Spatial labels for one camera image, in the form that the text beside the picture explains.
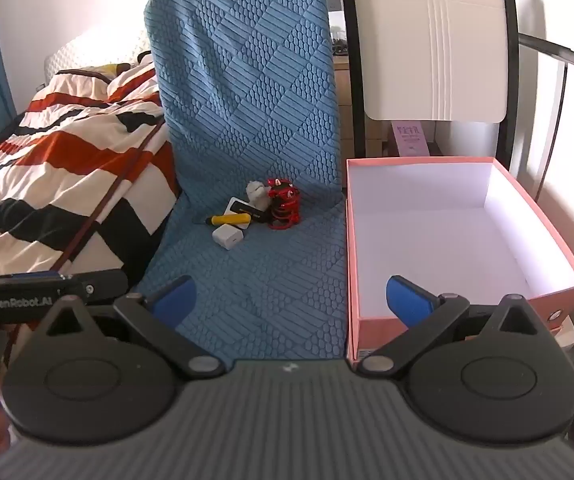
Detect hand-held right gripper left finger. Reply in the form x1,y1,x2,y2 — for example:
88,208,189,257
29,275,228,381

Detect yellow screwdriver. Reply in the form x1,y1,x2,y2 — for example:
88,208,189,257
205,212,251,227

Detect thin brown strap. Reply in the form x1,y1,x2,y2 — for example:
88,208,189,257
2,67,168,376

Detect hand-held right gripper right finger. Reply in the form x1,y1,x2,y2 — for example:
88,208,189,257
354,274,555,381

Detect striped zigzag blanket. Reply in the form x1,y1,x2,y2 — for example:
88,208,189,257
0,57,183,281

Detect blue textured chair cover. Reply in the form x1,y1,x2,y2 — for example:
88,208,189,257
132,0,350,366

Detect white plush toy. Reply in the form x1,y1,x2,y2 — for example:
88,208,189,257
245,180,274,211

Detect pink cardboard box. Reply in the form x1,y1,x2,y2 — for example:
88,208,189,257
344,156,574,363

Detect white plug charger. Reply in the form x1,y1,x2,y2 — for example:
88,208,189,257
212,224,249,249

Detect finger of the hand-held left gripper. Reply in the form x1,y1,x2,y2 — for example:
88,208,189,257
59,268,129,307

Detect red toy robot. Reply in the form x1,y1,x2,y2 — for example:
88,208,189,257
266,177,302,231

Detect white cutting board with handle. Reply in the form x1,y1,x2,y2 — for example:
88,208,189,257
338,0,520,171

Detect white and black power bank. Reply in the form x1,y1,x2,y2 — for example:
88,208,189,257
225,197,268,221

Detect pink paper card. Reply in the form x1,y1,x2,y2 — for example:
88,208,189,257
392,120,430,158

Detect black curved metal rail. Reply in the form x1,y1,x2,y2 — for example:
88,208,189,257
517,32,574,201

